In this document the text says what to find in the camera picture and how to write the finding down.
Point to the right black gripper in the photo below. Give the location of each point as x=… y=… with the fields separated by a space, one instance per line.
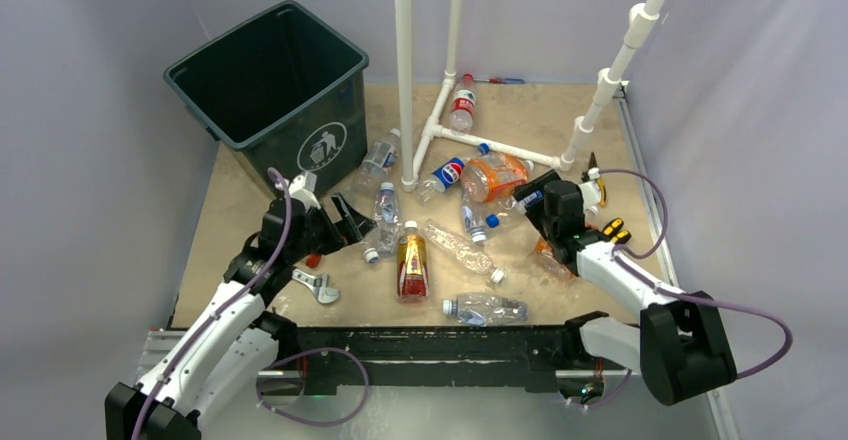
x=528 y=188

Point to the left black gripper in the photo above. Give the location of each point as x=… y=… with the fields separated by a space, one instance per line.
x=350 y=229

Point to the large orange soda bottle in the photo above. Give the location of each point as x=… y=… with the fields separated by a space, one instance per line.
x=494 y=176

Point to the blue cap clear bottle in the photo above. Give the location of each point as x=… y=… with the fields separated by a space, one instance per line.
x=508 y=211

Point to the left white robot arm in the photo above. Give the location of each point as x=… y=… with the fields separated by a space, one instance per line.
x=236 y=336

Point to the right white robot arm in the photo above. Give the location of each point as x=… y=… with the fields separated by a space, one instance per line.
x=679 y=345

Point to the clear bottle near bin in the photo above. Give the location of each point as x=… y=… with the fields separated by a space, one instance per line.
x=379 y=159

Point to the dark green trash bin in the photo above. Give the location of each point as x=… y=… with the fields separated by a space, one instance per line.
x=281 y=90

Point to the clear bottle white cap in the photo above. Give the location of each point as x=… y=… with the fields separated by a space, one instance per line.
x=382 y=241

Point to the red cap tea bottle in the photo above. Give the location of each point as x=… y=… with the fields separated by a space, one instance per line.
x=313 y=261

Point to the small orange bottle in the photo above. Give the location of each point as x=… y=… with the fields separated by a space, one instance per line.
x=542 y=256

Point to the yellow red tea bottle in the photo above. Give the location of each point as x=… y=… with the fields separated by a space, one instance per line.
x=413 y=284

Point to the blue label water bottle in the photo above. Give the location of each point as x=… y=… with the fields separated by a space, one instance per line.
x=473 y=215

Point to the small pepsi bottle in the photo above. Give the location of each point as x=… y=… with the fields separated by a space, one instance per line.
x=447 y=174

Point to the long crushed clear bottle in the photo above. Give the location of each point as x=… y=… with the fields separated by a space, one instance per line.
x=465 y=253

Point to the red label water bottle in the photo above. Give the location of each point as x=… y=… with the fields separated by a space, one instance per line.
x=461 y=116

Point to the clear bottle front edge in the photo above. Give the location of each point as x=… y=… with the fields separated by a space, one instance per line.
x=483 y=309

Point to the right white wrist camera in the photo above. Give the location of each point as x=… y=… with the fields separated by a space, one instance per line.
x=589 y=196

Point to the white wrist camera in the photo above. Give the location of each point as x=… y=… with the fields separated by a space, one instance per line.
x=301 y=188
x=589 y=196

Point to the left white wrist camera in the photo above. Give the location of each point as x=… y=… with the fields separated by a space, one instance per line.
x=301 y=188

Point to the yellow handle pliers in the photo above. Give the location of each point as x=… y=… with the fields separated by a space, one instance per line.
x=591 y=175

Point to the red handle adjustable wrench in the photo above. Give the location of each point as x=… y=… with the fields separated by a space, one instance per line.
x=318 y=285

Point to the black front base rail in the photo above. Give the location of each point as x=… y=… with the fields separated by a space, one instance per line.
x=534 y=358

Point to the white PVC pipe frame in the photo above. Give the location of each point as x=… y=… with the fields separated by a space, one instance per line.
x=642 y=18

